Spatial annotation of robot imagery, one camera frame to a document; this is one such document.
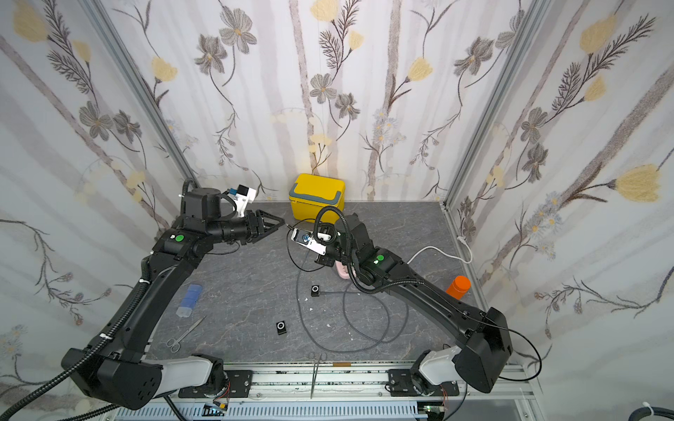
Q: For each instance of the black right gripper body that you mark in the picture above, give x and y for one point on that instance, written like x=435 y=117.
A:
x=331 y=252

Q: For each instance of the blue transparent bottle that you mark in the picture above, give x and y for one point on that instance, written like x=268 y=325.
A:
x=189 y=302

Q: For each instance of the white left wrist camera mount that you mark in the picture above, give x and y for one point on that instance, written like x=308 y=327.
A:
x=242 y=196

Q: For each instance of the pink power strip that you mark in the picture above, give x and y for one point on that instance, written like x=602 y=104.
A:
x=342 y=271

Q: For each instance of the yellow plastic storage box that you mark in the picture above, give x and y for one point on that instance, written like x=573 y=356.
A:
x=311 y=193

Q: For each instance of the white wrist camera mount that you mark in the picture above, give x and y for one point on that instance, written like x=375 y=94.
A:
x=242 y=196
x=306 y=239

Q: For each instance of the silver scissors left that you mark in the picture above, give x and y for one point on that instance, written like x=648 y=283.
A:
x=175 y=344

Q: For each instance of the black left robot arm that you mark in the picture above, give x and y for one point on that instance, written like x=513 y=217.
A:
x=113 y=368

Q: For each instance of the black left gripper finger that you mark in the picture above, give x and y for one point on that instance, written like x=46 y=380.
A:
x=268 y=219
x=269 y=230

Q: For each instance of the orange bottle cap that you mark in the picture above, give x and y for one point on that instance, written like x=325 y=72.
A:
x=459 y=287

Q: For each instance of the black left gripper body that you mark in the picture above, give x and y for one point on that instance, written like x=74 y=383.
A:
x=251 y=233

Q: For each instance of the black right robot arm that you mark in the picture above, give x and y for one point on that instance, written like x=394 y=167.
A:
x=482 y=344

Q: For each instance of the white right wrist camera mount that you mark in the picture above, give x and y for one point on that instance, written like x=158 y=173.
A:
x=306 y=239

